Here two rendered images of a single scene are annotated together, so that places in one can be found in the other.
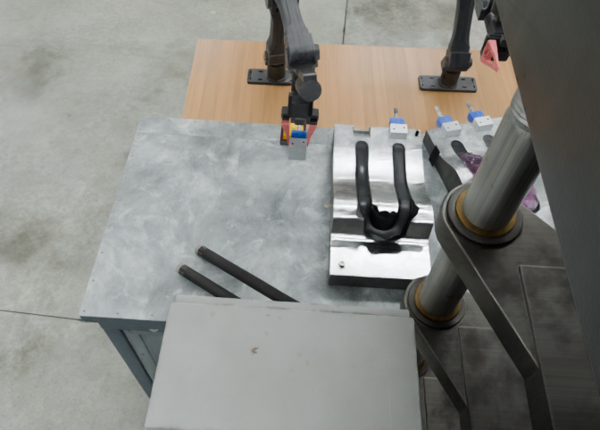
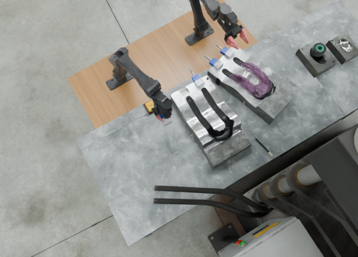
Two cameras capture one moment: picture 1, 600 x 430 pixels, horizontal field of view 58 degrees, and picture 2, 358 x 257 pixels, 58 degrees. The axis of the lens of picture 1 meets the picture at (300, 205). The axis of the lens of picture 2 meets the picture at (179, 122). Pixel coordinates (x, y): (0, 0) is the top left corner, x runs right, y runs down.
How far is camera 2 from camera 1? 78 cm
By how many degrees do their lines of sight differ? 21
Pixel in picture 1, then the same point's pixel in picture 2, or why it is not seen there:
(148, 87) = (26, 91)
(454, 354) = (300, 201)
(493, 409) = (321, 213)
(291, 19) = (138, 75)
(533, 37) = (340, 195)
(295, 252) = (191, 163)
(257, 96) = (120, 95)
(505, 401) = not seen: hidden behind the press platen
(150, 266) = (139, 207)
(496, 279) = (320, 199)
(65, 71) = not seen: outside the picture
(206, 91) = (95, 106)
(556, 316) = not seen: hidden behind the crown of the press
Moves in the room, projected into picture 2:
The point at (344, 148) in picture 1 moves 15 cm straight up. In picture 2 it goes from (182, 105) to (181, 95)
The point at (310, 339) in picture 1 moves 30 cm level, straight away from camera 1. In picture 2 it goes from (276, 247) to (234, 170)
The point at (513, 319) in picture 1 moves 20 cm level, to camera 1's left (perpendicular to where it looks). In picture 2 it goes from (332, 210) to (284, 242)
